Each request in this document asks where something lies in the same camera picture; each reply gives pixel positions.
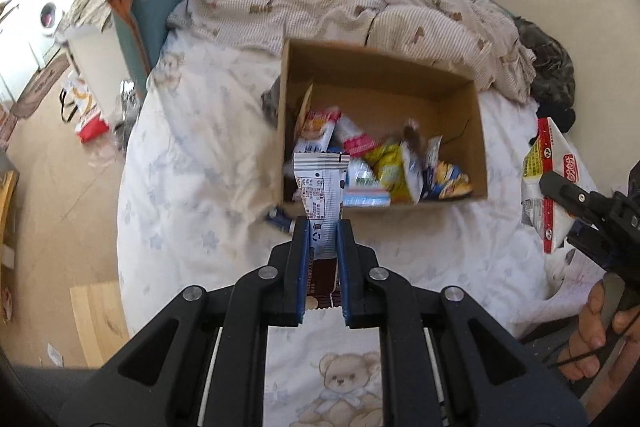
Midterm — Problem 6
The orange snack packet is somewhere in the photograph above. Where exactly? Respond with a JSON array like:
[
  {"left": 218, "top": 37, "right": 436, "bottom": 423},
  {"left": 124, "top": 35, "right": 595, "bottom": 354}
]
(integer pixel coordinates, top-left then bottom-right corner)
[{"left": 295, "top": 107, "right": 342, "bottom": 154}]

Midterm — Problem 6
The black cloth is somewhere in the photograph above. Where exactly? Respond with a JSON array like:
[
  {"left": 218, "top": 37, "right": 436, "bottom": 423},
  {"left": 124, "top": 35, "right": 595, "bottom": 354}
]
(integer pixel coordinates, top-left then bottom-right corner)
[{"left": 537, "top": 102, "right": 576, "bottom": 132}]

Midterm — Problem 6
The pink white snack packet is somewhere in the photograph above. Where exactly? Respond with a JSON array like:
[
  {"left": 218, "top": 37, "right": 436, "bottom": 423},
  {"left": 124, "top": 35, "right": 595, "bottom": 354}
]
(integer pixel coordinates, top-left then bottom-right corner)
[{"left": 334, "top": 117, "right": 387, "bottom": 158}]

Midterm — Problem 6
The yellow blue snack packet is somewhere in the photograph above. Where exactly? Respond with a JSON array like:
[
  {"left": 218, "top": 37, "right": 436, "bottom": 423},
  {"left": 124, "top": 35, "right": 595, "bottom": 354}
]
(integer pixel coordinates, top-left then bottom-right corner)
[{"left": 425, "top": 159, "right": 473, "bottom": 200}]

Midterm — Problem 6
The white paper shopping bag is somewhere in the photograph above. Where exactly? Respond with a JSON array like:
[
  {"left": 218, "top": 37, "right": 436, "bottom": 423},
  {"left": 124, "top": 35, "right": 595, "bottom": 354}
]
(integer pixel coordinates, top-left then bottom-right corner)
[{"left": 60, "top": 77, "right": 109, "bottom": 144}]

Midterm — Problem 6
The brown floor mat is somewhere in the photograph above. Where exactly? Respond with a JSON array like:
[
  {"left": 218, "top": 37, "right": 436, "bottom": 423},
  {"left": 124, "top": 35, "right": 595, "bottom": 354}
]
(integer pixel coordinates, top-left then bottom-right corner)
[{"left": 10, "top": 52, "right": 71, "bottom": 120}]

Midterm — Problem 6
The thin black cable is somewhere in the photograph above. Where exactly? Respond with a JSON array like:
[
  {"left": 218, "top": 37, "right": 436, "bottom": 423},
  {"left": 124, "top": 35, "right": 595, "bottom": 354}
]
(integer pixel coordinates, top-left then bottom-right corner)
[{"left": 547, "top": 334, "right": 632, "bottom": 369}]

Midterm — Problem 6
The wooden board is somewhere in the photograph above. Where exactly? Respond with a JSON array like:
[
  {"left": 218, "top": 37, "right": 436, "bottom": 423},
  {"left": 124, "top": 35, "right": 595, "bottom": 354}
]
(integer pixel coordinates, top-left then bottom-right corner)
[{"left": 70, "top": 282, "right": 132, "bottom": 368}]

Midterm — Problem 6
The cardboard box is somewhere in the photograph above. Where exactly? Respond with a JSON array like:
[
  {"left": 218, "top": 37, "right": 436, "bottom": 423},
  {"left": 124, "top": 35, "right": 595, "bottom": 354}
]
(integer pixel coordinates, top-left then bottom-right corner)
[{"left": 277, "top": 38, "right": 489, "bottom": 206}]

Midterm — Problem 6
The beige waffle quilt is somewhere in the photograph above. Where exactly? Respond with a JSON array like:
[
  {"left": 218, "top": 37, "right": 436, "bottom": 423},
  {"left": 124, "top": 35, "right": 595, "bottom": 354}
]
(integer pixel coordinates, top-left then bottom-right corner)
[{"left": 167, "top": 0, "right": 538, "bottom": 105}]

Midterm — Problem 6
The white bear-print bed sheet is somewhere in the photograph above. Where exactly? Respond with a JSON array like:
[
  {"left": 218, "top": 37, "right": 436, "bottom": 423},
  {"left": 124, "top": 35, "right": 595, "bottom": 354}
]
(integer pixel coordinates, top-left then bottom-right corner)
[{"left": 117, "top": 32, "right": 608, "bottom": 427}]

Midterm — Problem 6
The blue white snack packet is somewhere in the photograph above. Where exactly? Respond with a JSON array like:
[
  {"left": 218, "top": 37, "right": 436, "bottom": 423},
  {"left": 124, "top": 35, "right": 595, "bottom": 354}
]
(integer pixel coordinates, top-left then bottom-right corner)
[{"left": 342, "top": 157, "right": 392, "bottom": 208}]

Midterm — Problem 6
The camouflage cloth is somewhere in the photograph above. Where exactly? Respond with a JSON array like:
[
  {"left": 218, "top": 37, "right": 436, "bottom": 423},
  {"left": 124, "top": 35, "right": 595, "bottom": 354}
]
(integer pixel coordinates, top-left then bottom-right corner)
[{"left": 515, "top": 17, "right": 576, "bottom": 108}]

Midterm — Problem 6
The red white snack packet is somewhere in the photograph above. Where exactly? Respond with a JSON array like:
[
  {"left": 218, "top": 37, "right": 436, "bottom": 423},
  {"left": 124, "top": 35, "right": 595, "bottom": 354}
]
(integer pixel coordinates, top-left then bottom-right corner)
[{"left": 520, "top": 117, "right": 592, "bottom": 255}]

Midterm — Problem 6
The person's right hand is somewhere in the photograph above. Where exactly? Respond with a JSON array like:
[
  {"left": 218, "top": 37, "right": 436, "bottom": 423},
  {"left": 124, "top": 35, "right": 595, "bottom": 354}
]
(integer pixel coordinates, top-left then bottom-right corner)
[{"left": 562, "top": 279, "right": 640, "bottom": 408}]

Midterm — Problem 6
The small blue packet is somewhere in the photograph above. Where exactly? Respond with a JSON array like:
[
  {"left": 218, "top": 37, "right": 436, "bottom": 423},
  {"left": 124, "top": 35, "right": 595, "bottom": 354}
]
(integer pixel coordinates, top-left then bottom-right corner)
[{"left": 267, "top": 207, "right": 296, "bottom": 234}]

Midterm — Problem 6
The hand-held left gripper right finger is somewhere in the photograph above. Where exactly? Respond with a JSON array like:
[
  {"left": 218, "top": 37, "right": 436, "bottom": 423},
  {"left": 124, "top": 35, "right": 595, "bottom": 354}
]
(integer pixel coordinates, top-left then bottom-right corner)
[{"left": 335, "top": 219, "right": 588, "bottom": 427}]

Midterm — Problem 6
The teal cushion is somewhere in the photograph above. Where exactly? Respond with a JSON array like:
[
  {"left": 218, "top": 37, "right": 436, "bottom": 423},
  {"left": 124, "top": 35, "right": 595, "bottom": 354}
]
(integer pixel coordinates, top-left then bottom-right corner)
[{"left": 107, "top": 0, "right": 196, "bottom": 80}]

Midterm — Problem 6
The white brown snack packet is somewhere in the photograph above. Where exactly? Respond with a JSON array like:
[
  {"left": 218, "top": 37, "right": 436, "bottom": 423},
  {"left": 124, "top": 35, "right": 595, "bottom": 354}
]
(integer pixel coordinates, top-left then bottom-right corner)
[{"left": 292, "top": 152, "right": 351, "bottom": 310}]

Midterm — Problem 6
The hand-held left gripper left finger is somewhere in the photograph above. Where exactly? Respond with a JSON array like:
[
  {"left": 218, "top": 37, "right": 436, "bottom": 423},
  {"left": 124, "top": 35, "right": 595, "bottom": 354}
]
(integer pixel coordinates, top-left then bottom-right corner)
[{"left": 60, "top": 216, "right": 311, "bottom": 427}]

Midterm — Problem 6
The white washing machine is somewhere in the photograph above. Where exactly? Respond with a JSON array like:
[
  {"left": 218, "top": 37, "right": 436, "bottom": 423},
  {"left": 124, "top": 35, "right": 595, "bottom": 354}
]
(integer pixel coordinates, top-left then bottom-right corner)
[{"left": 30, "top": 0, "right": 69, "bottom": 40}]

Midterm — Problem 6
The small dark cloth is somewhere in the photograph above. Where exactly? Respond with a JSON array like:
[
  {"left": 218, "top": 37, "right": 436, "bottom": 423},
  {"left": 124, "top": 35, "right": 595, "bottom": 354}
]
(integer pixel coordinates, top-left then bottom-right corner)
[{"left": 262, "top": 79, "right": 284, "bottom": 128}]

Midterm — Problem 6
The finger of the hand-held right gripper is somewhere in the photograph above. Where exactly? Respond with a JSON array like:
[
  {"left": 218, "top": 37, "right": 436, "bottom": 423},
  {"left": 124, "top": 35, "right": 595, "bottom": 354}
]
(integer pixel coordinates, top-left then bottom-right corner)
[
  {"left": 539, "top": 171, "right": 621, "bottom": 220},
  {"left": 565, "top": 227, "right": 618, "bottom": 272}
]

